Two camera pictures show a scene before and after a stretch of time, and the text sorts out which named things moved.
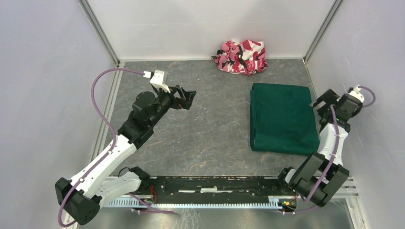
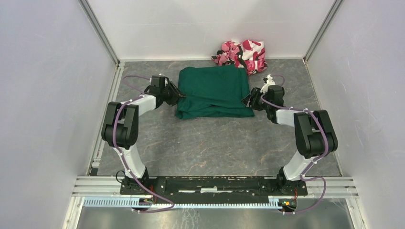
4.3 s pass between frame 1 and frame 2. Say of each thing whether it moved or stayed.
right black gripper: moved
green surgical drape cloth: moved
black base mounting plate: stayed
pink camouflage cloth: stayed
